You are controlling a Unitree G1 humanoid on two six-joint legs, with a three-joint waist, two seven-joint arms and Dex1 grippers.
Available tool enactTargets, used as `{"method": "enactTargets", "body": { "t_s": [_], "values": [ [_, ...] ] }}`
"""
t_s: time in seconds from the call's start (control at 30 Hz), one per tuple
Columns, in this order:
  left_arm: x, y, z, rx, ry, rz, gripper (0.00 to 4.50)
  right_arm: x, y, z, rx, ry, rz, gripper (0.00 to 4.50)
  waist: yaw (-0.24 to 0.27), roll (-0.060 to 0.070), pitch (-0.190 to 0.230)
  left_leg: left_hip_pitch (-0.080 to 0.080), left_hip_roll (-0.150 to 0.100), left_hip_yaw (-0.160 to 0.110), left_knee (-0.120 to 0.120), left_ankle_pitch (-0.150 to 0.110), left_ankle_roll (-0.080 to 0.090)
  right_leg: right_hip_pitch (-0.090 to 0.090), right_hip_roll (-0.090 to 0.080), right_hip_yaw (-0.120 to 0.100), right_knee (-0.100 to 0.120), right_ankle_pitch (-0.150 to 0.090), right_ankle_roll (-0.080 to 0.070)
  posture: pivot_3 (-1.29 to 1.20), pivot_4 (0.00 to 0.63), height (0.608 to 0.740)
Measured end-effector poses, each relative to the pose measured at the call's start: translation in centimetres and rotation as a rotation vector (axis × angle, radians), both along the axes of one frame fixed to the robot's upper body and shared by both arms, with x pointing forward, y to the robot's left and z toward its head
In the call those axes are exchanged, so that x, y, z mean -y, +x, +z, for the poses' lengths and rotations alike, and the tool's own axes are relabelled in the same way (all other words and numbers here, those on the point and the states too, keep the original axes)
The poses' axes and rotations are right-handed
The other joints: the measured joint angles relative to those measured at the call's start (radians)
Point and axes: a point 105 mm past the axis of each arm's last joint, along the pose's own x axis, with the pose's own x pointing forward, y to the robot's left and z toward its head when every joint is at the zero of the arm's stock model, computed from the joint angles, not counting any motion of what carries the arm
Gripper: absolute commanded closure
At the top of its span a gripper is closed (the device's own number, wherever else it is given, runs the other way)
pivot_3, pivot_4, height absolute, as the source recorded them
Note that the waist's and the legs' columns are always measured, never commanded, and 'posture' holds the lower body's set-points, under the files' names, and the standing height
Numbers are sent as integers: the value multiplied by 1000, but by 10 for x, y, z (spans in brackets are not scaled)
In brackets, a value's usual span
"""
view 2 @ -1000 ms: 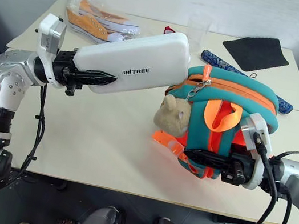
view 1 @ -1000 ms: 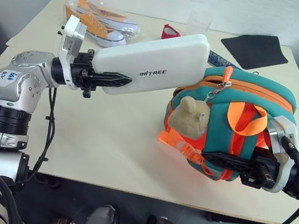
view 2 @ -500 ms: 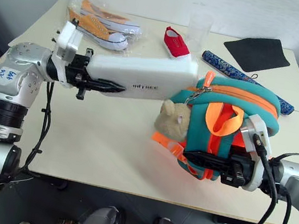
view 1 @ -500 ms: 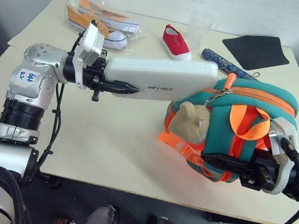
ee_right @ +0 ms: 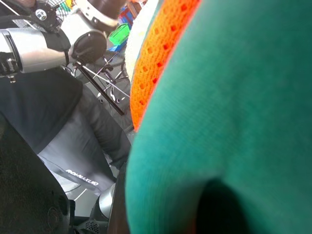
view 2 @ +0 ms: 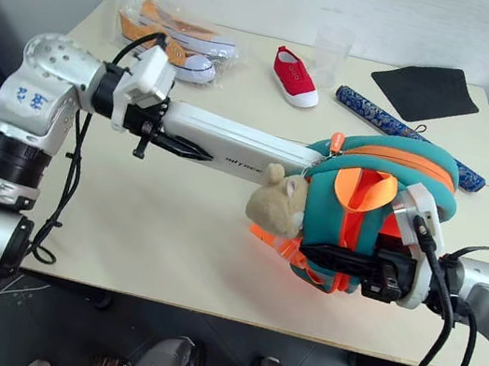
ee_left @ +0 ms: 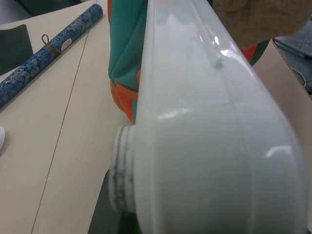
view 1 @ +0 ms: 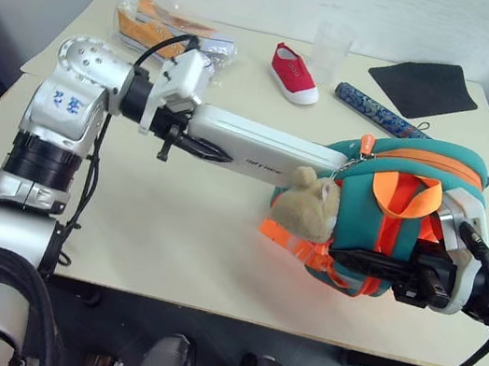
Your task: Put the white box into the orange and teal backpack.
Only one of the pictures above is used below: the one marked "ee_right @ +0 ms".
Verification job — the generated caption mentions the green plastic box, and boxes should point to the green plastic box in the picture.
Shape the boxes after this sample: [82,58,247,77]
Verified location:
[108,23,131,46]

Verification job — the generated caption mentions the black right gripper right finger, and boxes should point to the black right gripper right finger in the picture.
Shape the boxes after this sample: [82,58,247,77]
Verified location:
[195,179,247,234]

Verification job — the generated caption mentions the black rod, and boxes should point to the black rod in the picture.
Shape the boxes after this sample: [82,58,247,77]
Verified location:
[75,62,125,117]

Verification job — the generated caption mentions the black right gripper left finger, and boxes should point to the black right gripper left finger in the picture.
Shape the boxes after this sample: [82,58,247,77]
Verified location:
[0,116,72,234]

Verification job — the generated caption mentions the green knit fabric garment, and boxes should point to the green knit fabric garment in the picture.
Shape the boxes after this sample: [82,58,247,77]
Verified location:
[124,0,312,234]

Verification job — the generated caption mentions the black mesh fan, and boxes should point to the black mesh fan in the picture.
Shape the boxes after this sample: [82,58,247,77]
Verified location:
[29,0,74,34]

